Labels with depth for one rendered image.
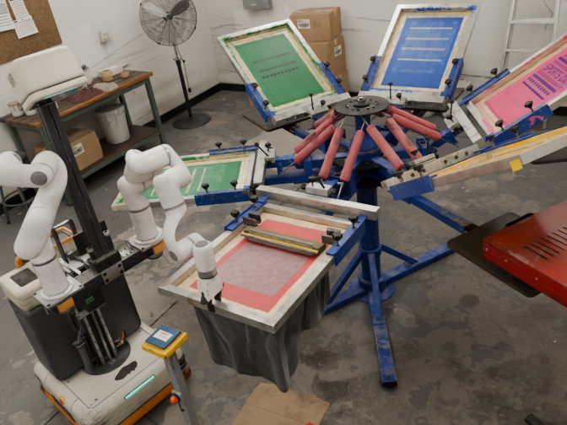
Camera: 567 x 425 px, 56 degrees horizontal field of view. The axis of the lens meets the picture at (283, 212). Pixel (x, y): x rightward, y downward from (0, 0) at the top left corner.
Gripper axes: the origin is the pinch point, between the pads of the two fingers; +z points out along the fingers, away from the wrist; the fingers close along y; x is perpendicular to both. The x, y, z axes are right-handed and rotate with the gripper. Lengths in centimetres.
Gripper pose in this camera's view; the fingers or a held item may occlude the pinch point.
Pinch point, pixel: (214, 303)
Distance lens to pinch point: 217.1
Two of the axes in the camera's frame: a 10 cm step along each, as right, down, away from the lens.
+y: -5.2, 4.7, -7.1
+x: 8.4, 1.8, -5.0
